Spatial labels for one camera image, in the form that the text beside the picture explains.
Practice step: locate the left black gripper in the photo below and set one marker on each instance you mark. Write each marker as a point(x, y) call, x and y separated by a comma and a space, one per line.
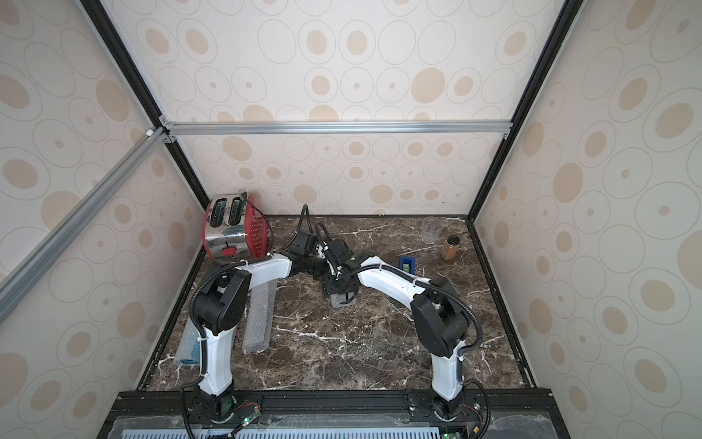
point(327, 265)

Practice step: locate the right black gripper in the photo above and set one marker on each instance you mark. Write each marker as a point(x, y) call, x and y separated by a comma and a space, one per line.
point(338, 283)

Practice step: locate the stack of bubble wrap sheets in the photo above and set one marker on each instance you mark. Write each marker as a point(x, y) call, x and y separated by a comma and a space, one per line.
point(342, 300)

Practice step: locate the blue tape dispenser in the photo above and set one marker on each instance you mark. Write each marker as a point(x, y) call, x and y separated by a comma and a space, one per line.
point(407, 264)

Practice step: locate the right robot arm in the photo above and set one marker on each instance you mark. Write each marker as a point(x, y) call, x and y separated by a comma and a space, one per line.
point(444, 324)

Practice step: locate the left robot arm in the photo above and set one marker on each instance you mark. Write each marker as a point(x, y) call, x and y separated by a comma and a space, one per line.
point(219, 303)

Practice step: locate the red and chrome toaster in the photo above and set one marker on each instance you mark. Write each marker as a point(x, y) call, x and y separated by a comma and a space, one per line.
point(233, 228)

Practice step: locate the clear drinking glass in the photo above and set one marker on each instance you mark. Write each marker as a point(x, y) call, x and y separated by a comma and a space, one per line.
point(431, 230)

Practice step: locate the brown spice jar black lid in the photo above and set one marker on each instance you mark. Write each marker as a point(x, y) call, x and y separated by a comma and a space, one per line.
point(450, 248)

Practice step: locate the horizontal aluminium frame bar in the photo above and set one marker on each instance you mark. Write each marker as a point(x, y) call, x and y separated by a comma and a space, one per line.
point(341, 128)

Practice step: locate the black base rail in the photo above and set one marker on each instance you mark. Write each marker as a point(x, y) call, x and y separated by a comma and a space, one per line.
point(530, 413)

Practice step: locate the diagonal aluminium frame bar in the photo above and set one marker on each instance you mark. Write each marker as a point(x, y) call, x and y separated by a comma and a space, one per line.
point(20, 282)

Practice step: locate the black left frame post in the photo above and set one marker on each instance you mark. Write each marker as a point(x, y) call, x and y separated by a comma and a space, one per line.
point(98, 16)

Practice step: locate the black frame post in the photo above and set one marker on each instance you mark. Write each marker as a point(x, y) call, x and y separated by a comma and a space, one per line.
point(547, 57)
point(98, 16)

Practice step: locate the black right frame post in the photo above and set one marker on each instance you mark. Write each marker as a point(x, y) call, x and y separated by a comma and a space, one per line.
point(547, 57)

